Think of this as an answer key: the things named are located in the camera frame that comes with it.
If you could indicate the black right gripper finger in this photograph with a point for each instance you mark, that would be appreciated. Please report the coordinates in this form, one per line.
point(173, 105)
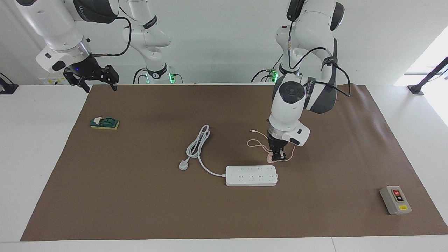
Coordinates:
point(111, 75)
point(75, 77)

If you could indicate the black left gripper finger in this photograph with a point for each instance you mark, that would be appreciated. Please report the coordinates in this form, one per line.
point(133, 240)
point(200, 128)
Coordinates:
point(275, 154)
point(282, 155)

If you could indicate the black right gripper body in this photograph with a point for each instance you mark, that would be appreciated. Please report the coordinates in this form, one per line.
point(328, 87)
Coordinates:
point(86, 66)

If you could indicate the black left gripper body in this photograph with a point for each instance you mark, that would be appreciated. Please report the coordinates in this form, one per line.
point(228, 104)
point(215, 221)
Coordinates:
point(277, 144)

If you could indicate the pink charger block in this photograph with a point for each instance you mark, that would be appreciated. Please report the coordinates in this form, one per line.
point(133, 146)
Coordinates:
point(268, 159)

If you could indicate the white power strip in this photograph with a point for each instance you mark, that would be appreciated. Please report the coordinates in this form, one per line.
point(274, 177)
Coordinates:
point(252, 175)

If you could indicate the small black clamp stand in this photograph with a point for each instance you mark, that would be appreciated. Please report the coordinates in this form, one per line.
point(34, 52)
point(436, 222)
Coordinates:
point(8, 89)

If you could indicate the brown table mat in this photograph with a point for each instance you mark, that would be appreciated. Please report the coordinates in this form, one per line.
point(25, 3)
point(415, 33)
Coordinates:
point(140, 210)

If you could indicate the white wall socket box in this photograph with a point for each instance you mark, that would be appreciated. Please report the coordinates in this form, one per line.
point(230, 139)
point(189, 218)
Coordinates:
point(52, 81)

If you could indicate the green knife switch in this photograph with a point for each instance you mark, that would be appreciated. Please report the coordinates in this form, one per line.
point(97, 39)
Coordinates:
point(105, 123)

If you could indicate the grey on-off switch box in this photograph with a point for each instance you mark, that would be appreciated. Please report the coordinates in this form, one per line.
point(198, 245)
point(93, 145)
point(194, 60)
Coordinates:
point(395, 201)

